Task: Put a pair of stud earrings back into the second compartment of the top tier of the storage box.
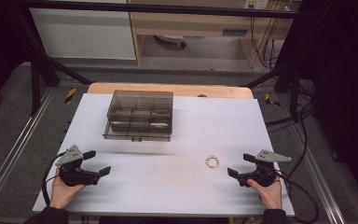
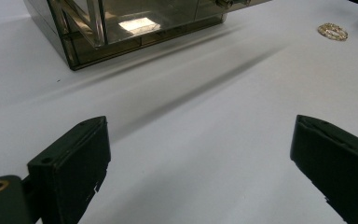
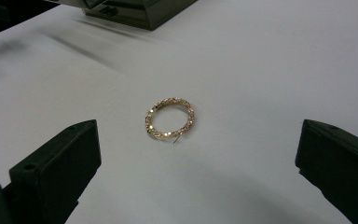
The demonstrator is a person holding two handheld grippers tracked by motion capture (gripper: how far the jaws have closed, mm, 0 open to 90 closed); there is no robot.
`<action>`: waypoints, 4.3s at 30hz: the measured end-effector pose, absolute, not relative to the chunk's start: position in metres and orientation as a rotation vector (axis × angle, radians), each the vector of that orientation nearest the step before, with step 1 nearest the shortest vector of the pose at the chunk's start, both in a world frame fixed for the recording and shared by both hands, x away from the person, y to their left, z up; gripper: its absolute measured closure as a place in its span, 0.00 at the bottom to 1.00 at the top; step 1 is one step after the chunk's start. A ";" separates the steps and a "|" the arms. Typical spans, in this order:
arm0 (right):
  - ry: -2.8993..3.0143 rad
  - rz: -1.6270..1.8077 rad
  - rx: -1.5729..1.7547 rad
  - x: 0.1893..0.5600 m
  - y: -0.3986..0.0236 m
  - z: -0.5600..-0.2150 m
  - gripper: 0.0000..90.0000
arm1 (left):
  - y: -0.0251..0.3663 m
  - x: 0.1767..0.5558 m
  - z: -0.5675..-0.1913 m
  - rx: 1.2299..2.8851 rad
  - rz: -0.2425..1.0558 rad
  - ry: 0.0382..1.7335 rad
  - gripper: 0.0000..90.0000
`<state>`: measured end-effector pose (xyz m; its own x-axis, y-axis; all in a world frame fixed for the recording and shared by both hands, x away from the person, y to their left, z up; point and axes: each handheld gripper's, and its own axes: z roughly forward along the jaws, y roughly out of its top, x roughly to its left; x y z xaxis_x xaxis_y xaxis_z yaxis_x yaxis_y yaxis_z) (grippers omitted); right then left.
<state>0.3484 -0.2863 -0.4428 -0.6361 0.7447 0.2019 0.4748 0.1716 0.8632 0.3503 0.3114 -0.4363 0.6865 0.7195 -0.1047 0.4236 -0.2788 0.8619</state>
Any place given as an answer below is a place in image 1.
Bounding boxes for person's right hand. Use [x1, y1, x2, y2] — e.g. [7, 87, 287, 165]
[246, 178, 283, 210]

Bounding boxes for yellow black floor tape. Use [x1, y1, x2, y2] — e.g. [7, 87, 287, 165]
[63, 87, 78, 105]
[264, 92, 282, 108]

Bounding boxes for black floor cables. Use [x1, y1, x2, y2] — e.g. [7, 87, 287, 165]
[264, 78, 316, 180]

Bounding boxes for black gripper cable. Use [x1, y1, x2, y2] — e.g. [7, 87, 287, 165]
[41, 151, 67, 207]
[274, 169, 320, 224]

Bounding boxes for bundle of hanging cables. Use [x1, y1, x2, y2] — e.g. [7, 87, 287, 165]
[249, 15, 282, 71]

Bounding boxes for gold bracelet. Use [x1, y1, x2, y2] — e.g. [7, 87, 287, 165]
[204, 155, 221, 170]

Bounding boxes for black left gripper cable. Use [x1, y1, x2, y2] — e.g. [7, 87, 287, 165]
[41, 151, 67, 207]

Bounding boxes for wooden office desk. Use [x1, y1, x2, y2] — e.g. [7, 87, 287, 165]
[126, 0, 303, 67]

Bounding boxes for white wall power outlet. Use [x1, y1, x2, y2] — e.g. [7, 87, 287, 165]
[242, 0, 270, 10]

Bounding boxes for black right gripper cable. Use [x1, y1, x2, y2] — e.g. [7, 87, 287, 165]
[274, 169, 320, 224]

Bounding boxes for white table cover board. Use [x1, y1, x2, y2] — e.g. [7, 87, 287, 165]
[32, 92, 296, 218]

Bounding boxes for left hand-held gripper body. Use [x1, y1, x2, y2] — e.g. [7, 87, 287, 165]
[55, 144, 103, 188]

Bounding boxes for person's left hand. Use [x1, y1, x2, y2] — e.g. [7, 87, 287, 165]
[48, 166, 87, 210]

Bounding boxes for aluminium floor rail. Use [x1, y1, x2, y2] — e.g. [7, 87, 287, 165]
[0, 89, 56, 213]
[291, 123, 347, 224]

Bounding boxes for white cabinet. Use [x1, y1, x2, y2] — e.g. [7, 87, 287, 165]
[29, 0, 137, 61]

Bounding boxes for black curtain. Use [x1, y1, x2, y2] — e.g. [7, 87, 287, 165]
[287, 0, 358, 203]
[0, 0, 34, 108]

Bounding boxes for black metal frame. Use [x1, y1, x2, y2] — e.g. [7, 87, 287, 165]
[12, 0, 311, 122]

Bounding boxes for office chair base castor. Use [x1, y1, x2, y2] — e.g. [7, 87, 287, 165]
[153, 34, 188, 49]

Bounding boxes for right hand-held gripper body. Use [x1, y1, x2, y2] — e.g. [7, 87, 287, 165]
[237, 148, 293, 188]

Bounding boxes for smoky transparent drawer organizer box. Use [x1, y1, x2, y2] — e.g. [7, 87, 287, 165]
[103, 89, 174, 143]

